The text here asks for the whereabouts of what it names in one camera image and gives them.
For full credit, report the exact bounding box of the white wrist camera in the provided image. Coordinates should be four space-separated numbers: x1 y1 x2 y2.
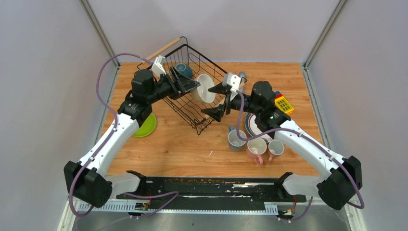
151 55 167 77
222 73 242 93

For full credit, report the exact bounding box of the colourful toy brick block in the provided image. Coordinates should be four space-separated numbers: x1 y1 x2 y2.
275 91 294 115

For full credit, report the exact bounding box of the small mauve cup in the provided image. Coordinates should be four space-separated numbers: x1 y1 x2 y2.
267 140 285 162

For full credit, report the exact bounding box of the beige ceramic bowl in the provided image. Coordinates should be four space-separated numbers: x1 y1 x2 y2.
191 74 216 103

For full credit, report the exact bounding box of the black wire dish rack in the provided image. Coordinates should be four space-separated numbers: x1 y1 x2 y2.
147 36 228 135

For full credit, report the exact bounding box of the grey cylindrical handle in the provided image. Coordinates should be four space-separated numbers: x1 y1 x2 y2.
238 71 247 78

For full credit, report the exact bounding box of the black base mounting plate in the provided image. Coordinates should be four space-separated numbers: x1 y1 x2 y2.
134 177 306 211

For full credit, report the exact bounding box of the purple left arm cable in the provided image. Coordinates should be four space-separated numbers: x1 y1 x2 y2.
68 52 179 231

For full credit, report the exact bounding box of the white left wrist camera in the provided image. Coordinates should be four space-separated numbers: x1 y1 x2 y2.
151 55 167 77

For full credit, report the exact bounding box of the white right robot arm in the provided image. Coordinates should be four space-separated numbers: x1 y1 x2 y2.
202 81 365 210

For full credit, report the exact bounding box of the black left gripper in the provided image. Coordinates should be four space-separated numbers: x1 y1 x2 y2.
146 66 200 104

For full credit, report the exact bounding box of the light blue mug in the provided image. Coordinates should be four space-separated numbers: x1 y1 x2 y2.
227 125 246 152

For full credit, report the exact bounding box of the white plate dark striped rim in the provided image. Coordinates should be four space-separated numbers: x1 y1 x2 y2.
244 113 274 143

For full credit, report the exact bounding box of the pink cup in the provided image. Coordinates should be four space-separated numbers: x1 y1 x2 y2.
246 138 267 165

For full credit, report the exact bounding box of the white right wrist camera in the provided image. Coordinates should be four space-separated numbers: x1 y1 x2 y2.
222 73 242 93

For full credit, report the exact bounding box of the lime green plate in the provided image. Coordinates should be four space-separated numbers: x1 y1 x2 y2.
132 113 157 138

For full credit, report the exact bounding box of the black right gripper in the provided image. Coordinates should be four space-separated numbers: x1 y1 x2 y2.
201 82 261 122

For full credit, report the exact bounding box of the dark blue ceramic bowl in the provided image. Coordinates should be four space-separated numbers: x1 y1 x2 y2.
175 63 193 79

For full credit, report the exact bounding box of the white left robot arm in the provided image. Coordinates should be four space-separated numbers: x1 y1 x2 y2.
64 67 201 210

